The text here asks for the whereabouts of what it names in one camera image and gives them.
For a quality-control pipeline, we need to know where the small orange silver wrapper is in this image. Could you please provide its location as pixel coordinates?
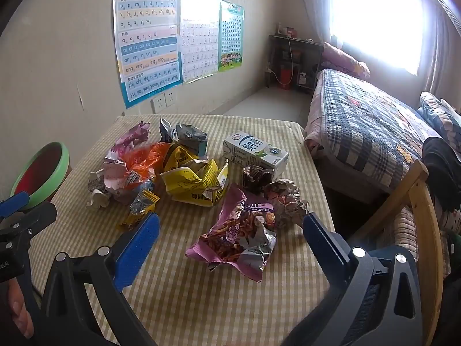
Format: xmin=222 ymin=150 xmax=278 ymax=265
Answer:
xmin=119 ymin=189 xmax=159 ymax=231

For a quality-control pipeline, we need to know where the grey silver wrapper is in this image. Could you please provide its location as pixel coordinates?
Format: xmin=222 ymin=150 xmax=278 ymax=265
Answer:
xmin=159 ymin=119 xmax=208 ymax=158

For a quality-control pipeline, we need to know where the folded floral blanket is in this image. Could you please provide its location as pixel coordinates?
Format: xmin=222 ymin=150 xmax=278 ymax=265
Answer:
xmin=418 ymin=92 xmax=460 ymax=153

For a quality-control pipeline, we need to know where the red bucket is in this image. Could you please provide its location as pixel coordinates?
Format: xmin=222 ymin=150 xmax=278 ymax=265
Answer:
xmin=279 ymin=65 xmax=293 ymax=90

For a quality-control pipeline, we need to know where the blue pinyin wall poster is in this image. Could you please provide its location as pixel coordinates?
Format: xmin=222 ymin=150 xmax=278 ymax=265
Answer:
xmin=113 ymin=0 xmax=183 ymax=108

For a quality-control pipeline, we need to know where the bed with plaid quilt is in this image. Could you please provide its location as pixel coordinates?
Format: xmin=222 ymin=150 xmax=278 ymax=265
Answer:
xmin=305 ymin=69 xmax=437 ymax=203

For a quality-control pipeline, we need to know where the green multiplication wall poster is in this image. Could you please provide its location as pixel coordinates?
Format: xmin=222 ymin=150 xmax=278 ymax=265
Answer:
xmin=218 ymin=1 xmax=245 ymax=73

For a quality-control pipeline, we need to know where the white milk carton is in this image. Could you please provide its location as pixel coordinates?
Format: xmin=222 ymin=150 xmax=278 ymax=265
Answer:
xmin=223 ymin=131 xmax=290 ymax=178

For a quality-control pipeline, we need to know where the light purple curtain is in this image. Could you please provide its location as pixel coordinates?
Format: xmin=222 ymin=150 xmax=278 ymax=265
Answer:
xmin=304 ymin=0 xmax=460 ymax=107

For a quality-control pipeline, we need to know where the dark brown wrapper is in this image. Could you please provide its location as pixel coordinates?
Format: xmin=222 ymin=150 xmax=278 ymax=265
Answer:
xmin=241 ymin=165 xmax=274 ymax=195

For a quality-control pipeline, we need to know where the orange plastic bag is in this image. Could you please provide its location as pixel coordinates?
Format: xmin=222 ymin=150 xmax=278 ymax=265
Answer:
xmin=122 ymin=142 xmax=170 ymax=190

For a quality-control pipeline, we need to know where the purple snack bag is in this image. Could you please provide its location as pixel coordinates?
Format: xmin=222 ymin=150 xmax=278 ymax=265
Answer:
xmin=185 ymin=184 xmax=277 ymax=282

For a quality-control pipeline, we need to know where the red bin with green rim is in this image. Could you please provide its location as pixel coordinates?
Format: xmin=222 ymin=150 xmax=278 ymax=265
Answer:
xmin=10 ymin=141 xmax=72 ymax=212

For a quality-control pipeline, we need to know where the person's left hand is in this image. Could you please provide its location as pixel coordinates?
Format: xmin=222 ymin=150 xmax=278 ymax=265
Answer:
xmin=7 ymin=278 xmax=34 ymax=339

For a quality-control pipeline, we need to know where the dark shelf unit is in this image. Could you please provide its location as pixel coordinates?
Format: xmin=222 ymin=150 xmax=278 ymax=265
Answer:
xmin=264 ymin=34 xmax=324 ymax=95

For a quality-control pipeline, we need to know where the beige checkered tablecloth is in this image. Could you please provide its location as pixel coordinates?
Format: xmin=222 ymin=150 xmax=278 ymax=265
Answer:
xmin=30 ymin=113 xmax=338 ymax=346

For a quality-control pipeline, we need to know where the white wall socket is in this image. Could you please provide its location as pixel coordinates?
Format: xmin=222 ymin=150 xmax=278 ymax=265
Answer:
xmin=151 ymin=93 xmax=167 ymax=114

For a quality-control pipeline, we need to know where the black clothing on bed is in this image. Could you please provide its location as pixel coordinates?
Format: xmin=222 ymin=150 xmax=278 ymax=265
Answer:
xmin=423 ymin=137 xmax=460 ymax=212

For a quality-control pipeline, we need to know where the patterned paper ball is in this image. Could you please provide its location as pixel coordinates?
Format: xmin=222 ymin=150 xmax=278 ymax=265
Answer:
xmin=263 ymin=179 xmax=309 ymax=230

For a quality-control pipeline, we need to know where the white paper wrapper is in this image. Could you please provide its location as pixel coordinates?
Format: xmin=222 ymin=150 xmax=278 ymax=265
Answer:
xmin=86 ymin=151 xmax=136 ymax=210

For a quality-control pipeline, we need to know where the white chart wall poster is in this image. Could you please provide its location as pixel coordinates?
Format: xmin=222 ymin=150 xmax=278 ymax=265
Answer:
xmin=180 ymin=0 xmax=220 ymax=83

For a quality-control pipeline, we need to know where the pink wrapper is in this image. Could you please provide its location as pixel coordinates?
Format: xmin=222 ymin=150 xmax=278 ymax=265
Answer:
xmin=111 ymin=121 xmax=150 ymax=155

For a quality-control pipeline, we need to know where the yellow snack bag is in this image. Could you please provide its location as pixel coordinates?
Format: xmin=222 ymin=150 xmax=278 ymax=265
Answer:
xmin=160 ymin=144 xmax=229 ymax=208

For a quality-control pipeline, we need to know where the pink pillow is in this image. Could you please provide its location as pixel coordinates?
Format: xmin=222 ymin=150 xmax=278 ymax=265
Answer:
xmin=321 ymin=42 xmax=370 ymax=80

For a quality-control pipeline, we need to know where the wooden chair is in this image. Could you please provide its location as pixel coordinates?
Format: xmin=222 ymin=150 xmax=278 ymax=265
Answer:
xmin=349 ymin=160 xmax=444 ymax=345

